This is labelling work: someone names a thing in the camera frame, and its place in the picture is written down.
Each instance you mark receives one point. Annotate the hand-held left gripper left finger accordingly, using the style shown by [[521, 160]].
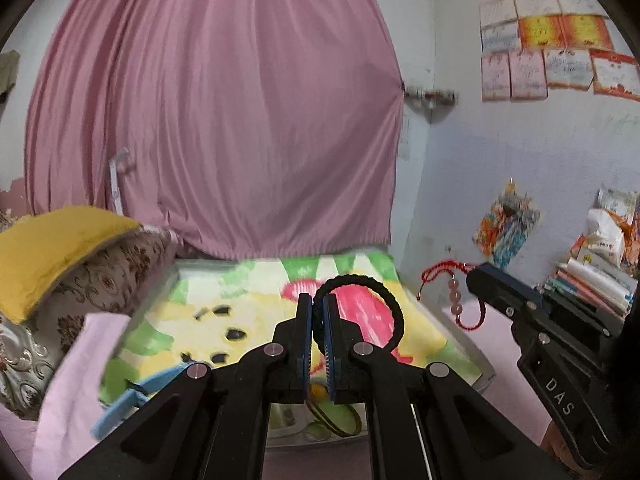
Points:
[[306, 340]]

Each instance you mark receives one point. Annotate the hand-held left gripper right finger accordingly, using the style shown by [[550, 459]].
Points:
[[327, 345]]

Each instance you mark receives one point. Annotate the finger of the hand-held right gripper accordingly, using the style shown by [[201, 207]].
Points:
[[500, 292], [520, 281]]

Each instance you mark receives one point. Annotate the person's right hand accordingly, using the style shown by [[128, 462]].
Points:
[[552, 442]]

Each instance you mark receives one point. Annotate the colourful hanging bag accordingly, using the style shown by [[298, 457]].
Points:
[[505, 230]]

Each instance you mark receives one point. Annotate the stack of books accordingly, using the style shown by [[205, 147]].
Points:
[[585, 280]]

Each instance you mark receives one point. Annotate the white plastic bags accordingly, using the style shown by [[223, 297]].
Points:
[[607, 240]]

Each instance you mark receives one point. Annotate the beige floral pillow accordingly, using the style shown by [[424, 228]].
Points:
[[110, 270]]

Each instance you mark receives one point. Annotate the pink bed sheet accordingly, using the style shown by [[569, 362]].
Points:
[[70, 395]]

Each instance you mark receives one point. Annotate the pink curtain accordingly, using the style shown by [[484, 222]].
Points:
[[225, 110]]

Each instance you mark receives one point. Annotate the yellow pillow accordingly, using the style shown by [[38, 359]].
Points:
[[50, 250]]

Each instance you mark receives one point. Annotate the olive hanging garment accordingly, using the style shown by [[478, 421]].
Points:
[[6, 75]]

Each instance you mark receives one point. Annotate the metal wall pipe fixture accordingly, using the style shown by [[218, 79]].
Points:
[[430, 97]]

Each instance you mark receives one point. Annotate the wall certificates cluster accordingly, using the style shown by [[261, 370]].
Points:
[[540, 30]]

